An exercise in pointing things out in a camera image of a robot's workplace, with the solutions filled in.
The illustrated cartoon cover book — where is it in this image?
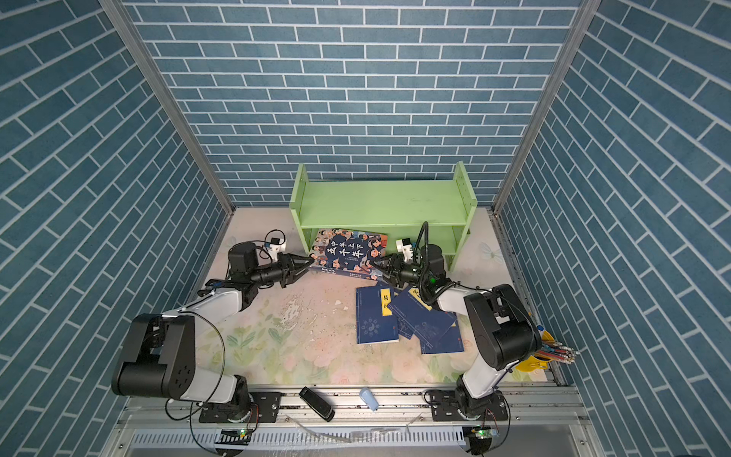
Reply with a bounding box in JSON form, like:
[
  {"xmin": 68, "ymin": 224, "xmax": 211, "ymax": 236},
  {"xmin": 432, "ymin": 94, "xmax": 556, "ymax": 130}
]
[{"xmin": 310, "ymin": 228, "xmax": 388, "ymax": 281}]

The blue book yellow label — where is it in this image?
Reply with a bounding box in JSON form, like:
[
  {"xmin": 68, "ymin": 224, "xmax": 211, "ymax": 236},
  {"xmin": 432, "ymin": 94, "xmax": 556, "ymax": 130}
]
[
  {"xmin": 388, "ymin": 288, "xmax": 457, "ymax": 348},
  {"xmin": 356, "ymin": 285, "xmax": 399, "ymax": 345}
]

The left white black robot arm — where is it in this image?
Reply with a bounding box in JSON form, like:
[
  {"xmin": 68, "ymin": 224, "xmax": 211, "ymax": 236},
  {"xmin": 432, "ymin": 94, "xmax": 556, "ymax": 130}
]
[{"xmin": 112, "ymin": 241, "xmax": 314, "ymax": 411}]

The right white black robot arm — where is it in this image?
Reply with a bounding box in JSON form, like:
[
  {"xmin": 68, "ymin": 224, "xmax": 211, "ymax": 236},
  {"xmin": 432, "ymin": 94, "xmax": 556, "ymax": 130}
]
[{"xmin": 373, "ymin": 244, "xmax": 542, "ymax": 401}]

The black blue stapler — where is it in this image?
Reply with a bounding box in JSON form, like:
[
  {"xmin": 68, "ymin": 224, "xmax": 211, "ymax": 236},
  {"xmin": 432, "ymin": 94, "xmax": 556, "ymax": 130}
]
[{"xmin": 200, "ymin": 279, "xmax": 227, "ymax": 295}]

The small middle blue book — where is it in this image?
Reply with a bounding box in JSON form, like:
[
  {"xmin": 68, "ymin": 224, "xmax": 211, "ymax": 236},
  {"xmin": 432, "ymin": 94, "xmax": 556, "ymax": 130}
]
[{"xmin": 398, "ymin": 318, "xmax": 414, "ymax": 340}]

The green wooden shelf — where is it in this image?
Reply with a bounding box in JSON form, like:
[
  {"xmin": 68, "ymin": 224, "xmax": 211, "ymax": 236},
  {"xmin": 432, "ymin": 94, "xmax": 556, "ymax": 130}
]
[{"xmin": 289, "ymin": 162, "xmax": 478, "ymax": 270}]

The right blue book under pile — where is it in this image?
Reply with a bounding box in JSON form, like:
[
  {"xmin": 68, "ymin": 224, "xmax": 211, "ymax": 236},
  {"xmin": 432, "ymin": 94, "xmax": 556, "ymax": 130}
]
[{"xmin": 421, "ymin": 322, "xmax": 464, "ymax": 355}]

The light blue eraser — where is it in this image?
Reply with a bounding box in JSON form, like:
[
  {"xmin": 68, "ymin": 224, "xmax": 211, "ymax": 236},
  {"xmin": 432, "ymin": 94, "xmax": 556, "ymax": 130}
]
[{"xmin": 359, "ymin": 388, "xmax": 380, "ymax": 411}]

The yellow pen holder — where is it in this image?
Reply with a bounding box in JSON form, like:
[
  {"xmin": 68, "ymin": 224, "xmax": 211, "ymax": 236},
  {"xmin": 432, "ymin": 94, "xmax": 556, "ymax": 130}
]
[{"xmin": 516, "ymin": 326, "xmax": 577, "ymax": 372}]

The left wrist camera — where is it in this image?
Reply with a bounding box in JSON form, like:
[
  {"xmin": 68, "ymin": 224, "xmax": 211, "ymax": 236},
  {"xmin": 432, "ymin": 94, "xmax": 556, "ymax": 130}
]
[{"xmin": 265, "ymin": 236, "xmax": 287, "ymax": 259}]

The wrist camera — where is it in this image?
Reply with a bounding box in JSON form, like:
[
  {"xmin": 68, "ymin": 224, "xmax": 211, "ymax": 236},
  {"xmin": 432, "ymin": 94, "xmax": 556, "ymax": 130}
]
[
  {"xmin": 265, "ymin": 236, "xmax": 287, "ymax": 259},
  {"xmin": 395, "ymin": 238, "xmax": 413, "ymax": 262}
]

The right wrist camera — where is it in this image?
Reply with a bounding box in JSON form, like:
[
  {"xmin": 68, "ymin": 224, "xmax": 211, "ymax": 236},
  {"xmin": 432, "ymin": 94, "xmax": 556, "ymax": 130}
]
[{"xmin": 395, "ymin": 238, "xmax": 413, "ymax": 262}]

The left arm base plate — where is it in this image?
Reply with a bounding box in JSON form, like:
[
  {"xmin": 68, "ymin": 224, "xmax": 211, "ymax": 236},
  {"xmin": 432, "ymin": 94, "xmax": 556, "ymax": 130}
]
[{"xmin": 199, "ymin": 391, "xmax": 283, "ymax": 424}]

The black remote on rail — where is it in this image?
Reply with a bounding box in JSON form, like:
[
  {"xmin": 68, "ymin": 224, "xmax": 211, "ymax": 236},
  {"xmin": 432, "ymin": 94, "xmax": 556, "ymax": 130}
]
[{"xmin": 299, "ymin": 387, "xmax": 335, "ymax": 422}]

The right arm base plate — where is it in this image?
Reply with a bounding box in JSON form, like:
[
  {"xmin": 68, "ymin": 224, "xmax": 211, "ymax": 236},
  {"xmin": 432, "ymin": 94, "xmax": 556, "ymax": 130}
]
[{"xmin": 423, "ymin": 388, "xmax": 509, "ymax": 422}]

